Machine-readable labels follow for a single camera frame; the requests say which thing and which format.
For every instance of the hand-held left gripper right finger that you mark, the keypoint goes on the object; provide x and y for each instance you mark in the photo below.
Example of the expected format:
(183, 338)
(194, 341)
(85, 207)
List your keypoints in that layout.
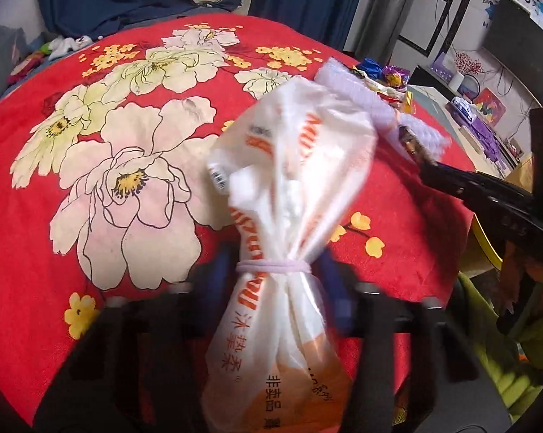
(337, 288)

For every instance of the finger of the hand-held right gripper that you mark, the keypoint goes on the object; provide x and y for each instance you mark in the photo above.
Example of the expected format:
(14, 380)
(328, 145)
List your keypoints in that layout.
(429, 167)

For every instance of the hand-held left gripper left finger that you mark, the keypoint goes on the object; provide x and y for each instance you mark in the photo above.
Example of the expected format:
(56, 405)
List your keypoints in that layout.
(217, 279)

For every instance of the black bin yellow rim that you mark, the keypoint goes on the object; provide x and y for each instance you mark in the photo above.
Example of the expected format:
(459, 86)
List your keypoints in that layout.
(483, 246)

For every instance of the white plastic bag orange print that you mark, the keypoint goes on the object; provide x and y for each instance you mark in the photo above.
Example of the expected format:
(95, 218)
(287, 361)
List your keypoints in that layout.
(289, 198)

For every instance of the person's right forearm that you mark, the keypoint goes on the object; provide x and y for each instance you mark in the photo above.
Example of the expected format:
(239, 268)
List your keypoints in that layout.
(537, 338)

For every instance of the lavender elastic band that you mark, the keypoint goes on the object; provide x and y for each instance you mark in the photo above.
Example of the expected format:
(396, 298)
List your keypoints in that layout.
(271, 267)

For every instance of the grey coffee table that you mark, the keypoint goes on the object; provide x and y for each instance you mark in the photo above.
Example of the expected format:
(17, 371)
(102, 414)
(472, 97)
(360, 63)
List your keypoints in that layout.
(438, 108)

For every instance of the purple case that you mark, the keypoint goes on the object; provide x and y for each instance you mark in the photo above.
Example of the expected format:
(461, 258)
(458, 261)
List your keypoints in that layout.
(488, 137)

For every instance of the yellow snack wrapper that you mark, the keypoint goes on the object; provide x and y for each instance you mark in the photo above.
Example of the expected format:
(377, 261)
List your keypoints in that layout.
(409, 103)

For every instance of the blue white tissue pack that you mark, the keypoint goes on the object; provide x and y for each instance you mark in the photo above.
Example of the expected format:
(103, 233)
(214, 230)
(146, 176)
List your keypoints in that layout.
(462, 107)

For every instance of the white cylinder container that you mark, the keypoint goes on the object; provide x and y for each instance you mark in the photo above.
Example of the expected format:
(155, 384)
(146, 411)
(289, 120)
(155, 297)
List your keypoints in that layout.
(456, 85)

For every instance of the colourful picture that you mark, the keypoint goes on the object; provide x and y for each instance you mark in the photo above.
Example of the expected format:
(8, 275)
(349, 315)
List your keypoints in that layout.
(490, 104)

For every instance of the round blue ornament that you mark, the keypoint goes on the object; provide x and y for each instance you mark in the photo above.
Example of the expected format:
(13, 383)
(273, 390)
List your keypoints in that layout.
(470, 86)

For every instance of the shiny foil snack wrapper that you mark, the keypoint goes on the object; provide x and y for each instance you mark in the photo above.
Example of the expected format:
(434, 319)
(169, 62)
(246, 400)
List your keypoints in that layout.
(395, 76)

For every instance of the purple box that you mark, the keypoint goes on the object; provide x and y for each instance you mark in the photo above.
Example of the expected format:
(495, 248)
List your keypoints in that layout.
(444, 63)

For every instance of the red floral blanket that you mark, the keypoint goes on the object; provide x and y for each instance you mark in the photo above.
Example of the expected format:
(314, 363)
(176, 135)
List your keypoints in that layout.
(118, 243)

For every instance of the blue cloth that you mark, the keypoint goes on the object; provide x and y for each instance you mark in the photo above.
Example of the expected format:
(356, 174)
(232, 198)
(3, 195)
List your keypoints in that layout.
(371, 66)

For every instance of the black flat television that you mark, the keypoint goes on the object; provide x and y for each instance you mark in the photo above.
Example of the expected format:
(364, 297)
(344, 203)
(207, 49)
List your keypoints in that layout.
(519, 40)

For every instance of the metal stove pipe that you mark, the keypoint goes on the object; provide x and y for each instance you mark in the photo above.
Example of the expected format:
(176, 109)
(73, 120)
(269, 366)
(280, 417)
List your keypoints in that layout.
(380, 4)

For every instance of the pile of colourful small clothes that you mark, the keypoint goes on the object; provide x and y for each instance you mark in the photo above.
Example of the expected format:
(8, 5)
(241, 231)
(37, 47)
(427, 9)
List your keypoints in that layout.
(50, 52)

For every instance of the grey cloth item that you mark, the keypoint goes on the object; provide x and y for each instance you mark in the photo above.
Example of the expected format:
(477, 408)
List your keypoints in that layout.
(3, 63)

